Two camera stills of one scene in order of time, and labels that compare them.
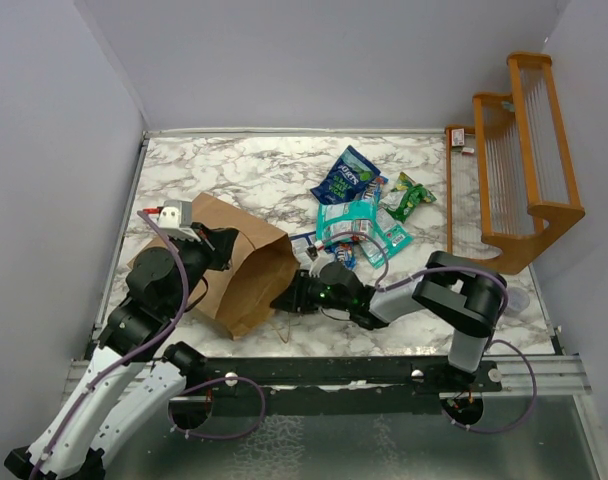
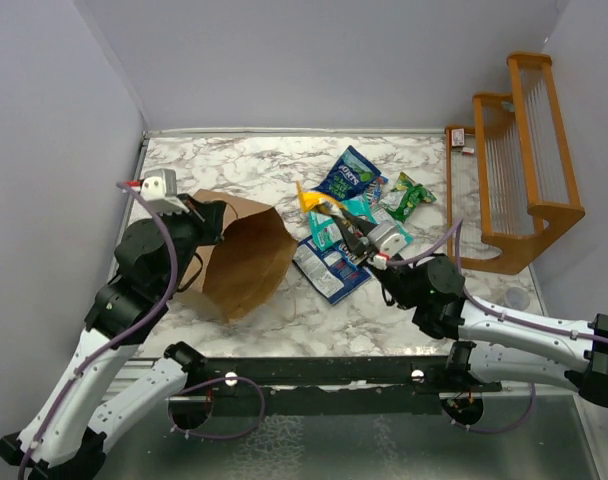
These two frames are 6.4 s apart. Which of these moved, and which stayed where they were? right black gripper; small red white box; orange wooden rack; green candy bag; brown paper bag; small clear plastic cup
Moved: brown paper bag; right black gripper
Stayed: green candy bag; small clear plastic cup; small red white box; orange wooden rack
